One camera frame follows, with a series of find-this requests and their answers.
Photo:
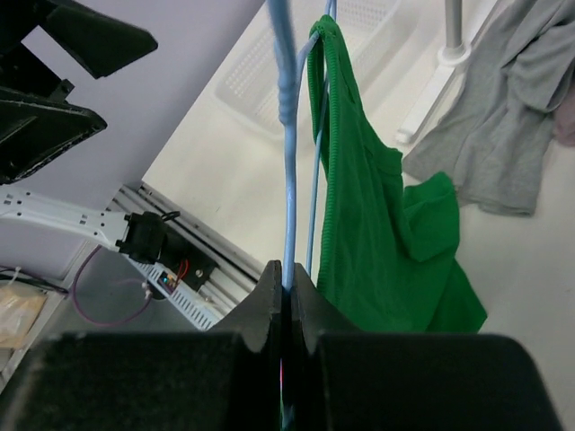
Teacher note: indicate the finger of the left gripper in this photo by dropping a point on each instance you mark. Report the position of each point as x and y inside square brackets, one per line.
[102, 45]
[36, 130]

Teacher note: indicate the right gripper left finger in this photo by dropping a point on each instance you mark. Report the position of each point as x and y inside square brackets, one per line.
[225, 378]

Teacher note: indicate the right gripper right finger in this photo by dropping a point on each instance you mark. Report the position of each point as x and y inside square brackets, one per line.
[344, 378]

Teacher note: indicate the green tank top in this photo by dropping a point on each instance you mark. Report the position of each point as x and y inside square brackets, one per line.
[388, 250]

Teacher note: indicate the grey tank top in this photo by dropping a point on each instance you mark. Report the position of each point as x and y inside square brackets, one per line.
[492, 141]

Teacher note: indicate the pink mauve tank top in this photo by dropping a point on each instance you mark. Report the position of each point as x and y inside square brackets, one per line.
[563, 126]

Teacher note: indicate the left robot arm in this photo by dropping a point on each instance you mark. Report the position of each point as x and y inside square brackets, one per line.
[134, 96]

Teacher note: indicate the white plastic basket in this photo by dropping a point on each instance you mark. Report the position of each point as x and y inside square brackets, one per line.
[265, 74]

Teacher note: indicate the white metal clothes rack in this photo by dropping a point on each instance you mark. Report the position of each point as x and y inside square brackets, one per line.
[452, 59]

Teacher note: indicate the white slotted cable duct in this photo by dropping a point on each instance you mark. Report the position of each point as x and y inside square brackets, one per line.
[197, 310]

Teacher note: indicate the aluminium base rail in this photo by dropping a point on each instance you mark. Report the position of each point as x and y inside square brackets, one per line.
[219, 271]

